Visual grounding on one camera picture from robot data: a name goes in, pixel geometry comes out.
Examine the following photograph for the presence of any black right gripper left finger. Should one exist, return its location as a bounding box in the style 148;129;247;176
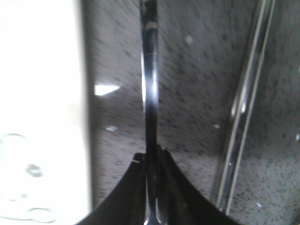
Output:
78;153;146;225

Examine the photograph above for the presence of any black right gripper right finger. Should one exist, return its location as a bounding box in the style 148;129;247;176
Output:
157;146;238;225

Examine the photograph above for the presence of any silver chopsticks pair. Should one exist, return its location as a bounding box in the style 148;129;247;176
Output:
215;0;276;215

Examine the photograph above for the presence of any silver fork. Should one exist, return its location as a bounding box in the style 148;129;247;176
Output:
140;0;161;225

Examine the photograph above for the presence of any cream rabbit print tray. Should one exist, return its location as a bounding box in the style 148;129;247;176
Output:
0;0;92;225

